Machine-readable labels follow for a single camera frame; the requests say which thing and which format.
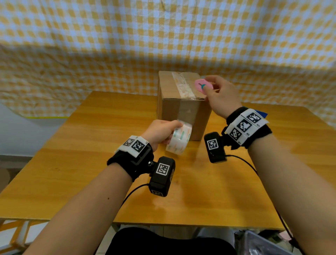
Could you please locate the person's right hand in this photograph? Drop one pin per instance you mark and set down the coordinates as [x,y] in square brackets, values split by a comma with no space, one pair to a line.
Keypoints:
[224,98]

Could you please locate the person's left hand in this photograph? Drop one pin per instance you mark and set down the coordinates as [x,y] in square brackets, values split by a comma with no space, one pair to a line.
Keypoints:
[157,131]

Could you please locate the clear tape roll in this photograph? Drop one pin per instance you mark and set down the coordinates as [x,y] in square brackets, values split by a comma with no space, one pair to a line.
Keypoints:
[179,139]

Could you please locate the pink oval cutter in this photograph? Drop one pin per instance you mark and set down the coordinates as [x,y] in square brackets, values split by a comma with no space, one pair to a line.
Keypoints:
[200,85]

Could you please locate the brown cardboard box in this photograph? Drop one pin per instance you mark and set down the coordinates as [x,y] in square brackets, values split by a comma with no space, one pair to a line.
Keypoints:
[170,105]

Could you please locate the person's left forearm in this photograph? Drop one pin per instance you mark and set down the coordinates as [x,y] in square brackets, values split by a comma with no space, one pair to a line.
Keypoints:
[86,212]

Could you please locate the person's right forearm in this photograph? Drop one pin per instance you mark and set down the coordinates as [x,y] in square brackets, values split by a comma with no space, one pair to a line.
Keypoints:
[294,191]

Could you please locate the blue tape dispenser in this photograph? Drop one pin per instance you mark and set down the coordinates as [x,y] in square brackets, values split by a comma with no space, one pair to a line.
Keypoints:
[262,114]

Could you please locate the person's black trousers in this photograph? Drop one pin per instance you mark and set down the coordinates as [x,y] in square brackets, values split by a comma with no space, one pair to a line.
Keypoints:
[168,244]

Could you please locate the black left wristband white markers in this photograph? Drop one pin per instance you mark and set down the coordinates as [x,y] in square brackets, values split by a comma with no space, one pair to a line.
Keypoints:
[123,163]

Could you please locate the black wristband white markers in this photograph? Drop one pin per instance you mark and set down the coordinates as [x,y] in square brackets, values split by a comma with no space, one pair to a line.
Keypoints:
[260,134]
[123,163]

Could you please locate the black right wristband white markers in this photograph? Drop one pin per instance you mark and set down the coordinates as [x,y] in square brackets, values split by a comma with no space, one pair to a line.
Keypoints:
[260,134]

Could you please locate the yellow white checkered cloth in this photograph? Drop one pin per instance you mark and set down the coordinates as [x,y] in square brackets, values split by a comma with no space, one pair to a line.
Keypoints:
[157,31]

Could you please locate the pink bowl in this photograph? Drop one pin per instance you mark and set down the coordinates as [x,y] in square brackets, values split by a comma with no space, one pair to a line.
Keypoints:
[285,236]

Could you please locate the grey bin with paper scraps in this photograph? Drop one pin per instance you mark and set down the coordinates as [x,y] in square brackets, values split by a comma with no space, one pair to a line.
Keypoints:
[260,245]

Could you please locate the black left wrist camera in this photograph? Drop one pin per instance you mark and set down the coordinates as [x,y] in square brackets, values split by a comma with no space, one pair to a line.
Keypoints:
[161,181]

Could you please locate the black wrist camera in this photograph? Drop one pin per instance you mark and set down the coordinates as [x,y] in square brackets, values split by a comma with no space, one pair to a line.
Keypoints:
[214,152]
[161,181]

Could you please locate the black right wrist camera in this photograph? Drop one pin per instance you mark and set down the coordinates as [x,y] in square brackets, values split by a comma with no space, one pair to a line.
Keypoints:
[214,152]

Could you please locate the yellow metal frame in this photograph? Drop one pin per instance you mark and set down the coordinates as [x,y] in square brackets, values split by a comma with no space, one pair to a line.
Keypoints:
[10,224]

